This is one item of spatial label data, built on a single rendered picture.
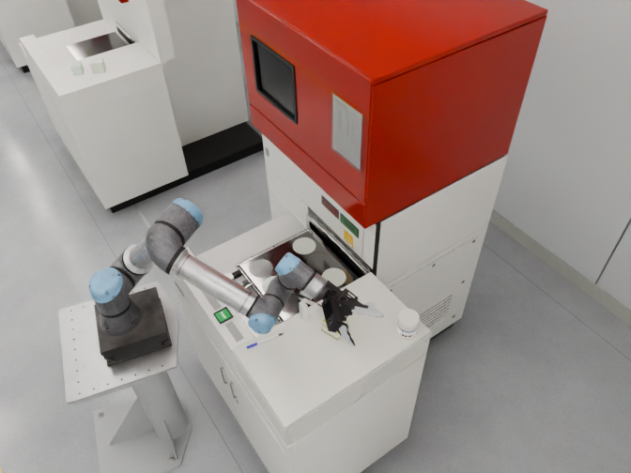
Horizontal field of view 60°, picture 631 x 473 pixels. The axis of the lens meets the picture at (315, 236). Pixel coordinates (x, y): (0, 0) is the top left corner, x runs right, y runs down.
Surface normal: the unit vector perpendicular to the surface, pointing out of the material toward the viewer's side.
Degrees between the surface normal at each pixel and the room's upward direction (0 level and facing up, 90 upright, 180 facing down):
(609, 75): 90
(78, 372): 0
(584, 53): 90
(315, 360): 0
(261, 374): 0
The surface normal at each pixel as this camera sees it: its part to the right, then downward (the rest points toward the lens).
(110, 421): -0.02, -0.70
